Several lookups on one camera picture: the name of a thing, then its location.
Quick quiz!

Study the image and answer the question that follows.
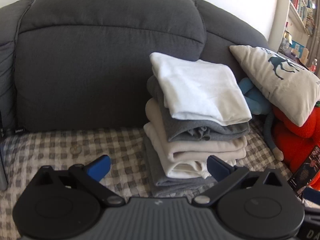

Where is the blue plush doll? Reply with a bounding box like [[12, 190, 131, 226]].
[[238, 77, 284, 161]]

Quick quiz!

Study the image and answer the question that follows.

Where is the white printed throw pillow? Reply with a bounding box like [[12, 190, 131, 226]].
[[229, 45, 319, 127]]

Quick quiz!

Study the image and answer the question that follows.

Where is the smartphone showing video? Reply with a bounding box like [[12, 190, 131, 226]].
[[288, 146, 319, 197]]

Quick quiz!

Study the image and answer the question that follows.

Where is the folded beige garment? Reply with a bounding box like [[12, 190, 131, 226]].
[[144, 99, 247, 179]]

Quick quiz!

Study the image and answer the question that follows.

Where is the grey checkered quilted bedspread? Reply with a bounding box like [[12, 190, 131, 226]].
[[0, 119, 293, 240]]

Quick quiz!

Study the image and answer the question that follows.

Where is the dark grey upholstered headboard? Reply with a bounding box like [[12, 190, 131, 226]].
[[1, 0, 268, 136]]

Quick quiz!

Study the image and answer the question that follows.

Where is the red flower-shaped plush cushion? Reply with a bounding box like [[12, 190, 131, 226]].
[[272, 106, 319, 173]]

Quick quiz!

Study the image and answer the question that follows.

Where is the white cotton garment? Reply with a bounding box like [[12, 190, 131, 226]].
[[150, 52, 252, 126]]

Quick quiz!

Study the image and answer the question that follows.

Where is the white bookshelf with books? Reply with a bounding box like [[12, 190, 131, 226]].
[[268, 0, 319, 74]]

